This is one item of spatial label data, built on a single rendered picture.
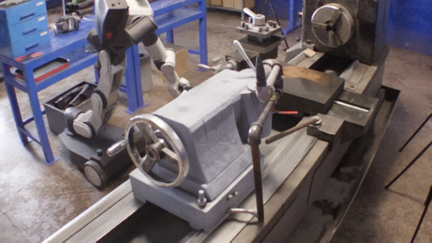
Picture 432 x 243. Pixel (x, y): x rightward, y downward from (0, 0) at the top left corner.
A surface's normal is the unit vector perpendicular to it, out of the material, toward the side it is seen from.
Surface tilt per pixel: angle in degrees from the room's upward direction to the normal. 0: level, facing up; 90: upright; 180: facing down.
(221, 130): 76
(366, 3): 90
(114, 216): 0
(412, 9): 90
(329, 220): 0
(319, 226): 0
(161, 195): 90
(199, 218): 90
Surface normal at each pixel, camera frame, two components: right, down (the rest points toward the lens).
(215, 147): 0.77, -0.05
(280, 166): -0.02, -0.88
